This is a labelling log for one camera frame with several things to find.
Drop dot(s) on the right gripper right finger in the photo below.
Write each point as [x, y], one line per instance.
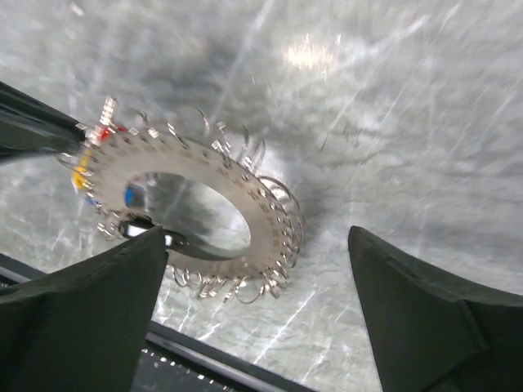
[431, 330]

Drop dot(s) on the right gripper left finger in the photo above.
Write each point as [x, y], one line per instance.
[81, 328]

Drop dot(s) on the yellow tag key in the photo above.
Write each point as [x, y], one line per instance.
[79, 176]

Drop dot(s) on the black tag key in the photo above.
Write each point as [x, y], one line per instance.
[134, 227]

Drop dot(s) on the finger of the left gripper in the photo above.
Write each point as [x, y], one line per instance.
[17, 102]
[23, 138]

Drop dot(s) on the red tag key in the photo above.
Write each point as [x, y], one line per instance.
[101, 133]

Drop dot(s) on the blue tag key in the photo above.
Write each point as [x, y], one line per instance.
[128, 197]

